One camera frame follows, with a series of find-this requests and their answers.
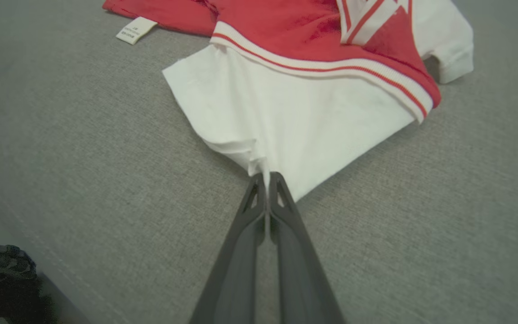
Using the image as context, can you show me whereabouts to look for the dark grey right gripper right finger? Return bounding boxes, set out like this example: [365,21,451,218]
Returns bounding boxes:
[269,172,345,324]

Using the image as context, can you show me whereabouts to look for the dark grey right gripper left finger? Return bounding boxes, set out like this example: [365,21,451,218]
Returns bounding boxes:
[189,173,268,324]

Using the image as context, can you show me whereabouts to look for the red white Bulls jersey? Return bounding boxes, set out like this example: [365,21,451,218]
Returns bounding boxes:
[102,0,474,202]

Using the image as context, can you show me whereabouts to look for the grey fabric sofa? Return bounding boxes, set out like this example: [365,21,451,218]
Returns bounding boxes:
[0,0,518,324]

